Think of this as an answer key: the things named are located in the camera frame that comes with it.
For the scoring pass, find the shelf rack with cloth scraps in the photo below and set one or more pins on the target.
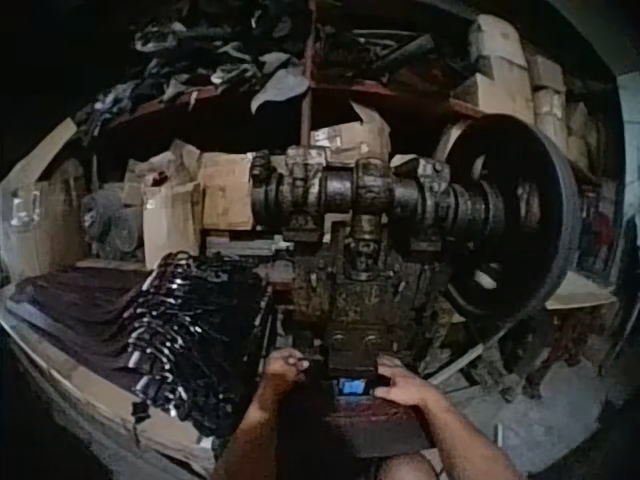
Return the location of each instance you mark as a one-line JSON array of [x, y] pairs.
[[240, 55]]

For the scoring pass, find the pile of black cut pieces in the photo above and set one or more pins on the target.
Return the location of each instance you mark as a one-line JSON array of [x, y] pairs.
[[200, 340]]

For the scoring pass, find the person's legs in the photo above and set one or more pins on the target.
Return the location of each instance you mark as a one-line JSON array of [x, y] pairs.
[[405, 469]]

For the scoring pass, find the red metal press bed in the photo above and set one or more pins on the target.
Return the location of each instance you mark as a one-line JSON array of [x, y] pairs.
[[375, 425]]

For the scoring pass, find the heap of open cardboard boxes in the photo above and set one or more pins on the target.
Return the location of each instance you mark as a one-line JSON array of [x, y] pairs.
[[200, 200]]

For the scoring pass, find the stack of dark brown sheets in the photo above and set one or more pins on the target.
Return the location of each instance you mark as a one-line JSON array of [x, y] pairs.
[[85, 320]]

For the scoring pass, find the bag of black scraps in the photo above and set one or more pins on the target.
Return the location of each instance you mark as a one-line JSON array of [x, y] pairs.
[[110, 225]]

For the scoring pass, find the wooden side table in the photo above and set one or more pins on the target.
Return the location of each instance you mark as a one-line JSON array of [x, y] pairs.
[[575, 320]]

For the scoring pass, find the person's left fingers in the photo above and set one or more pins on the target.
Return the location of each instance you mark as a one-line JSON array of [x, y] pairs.
[[299, 361]]

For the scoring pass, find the person's right hand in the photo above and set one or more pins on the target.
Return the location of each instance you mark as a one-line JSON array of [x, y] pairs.
[[407, 384]]

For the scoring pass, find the old iron press machine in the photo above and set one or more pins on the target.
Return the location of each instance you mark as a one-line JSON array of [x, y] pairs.
[[350, 240]]

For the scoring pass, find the large black flywheel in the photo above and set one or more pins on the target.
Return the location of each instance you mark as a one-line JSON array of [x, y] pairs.
[[515, 215]]

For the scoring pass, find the person's left hand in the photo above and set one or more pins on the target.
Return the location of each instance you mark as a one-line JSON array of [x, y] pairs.
[[280, 369]]

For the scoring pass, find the leaning cardboard sheet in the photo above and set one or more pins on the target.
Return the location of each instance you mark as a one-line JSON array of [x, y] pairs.
[[35, 210]]

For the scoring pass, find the stack of cardboard cartons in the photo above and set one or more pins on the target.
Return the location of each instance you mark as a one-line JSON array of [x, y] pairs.
[[520, 85]]

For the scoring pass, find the black leather piece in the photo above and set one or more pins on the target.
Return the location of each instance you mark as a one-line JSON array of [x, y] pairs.
[[320, 387]]

